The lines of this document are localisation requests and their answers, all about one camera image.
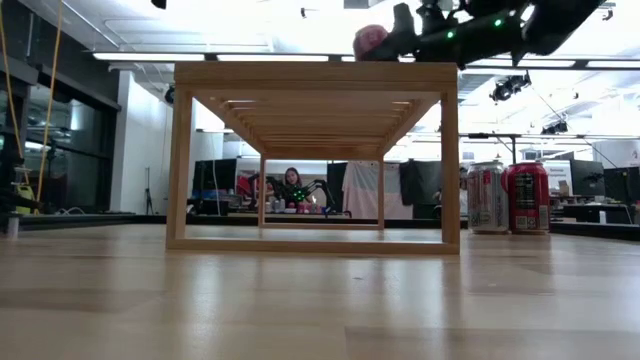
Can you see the person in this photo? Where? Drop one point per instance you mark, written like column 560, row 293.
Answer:
column 292, row 180

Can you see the black aluminium table frame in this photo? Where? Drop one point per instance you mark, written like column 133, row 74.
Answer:
column 100, row 219

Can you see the black crossbar stand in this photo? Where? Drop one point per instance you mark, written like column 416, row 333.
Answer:
column 500, row 135

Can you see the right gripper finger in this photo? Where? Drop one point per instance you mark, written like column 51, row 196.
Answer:
column 404, row 30

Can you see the silver Diet Coke can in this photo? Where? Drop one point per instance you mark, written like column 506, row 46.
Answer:
column 487, row 200

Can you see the black monitor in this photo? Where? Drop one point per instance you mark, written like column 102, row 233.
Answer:
column 215, row 175
column 587, row 177
column 622, row 184

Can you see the red Coca-Cola can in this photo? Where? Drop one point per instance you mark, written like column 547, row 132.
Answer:
column 527, row 200
column 370, row 42

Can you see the ceiling light strip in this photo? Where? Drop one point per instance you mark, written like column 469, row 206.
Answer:
column 150, row 56
column 612, row 64
column 272, row 58
column 525, row 63

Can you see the black panel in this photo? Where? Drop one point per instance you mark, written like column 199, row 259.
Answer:
column 336, row 185

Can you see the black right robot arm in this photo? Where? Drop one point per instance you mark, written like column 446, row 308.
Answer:
column 540, row 25

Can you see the black background robot arm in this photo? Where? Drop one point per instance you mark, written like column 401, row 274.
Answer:
column 300, row 194

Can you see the black hanging cloth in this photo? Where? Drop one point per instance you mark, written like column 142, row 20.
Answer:
column 422, row 182

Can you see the black tripod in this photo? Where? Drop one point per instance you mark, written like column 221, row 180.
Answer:
column 148, row 192

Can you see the wooden slatted shelf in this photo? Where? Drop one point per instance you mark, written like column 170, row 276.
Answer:
column 315, row 75

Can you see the white hanging cloth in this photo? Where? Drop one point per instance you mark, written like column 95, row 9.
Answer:
column 362, row 192

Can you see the black ceiling spotlight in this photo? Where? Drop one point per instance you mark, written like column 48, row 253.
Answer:
column 555, row 127
column 510, row 87

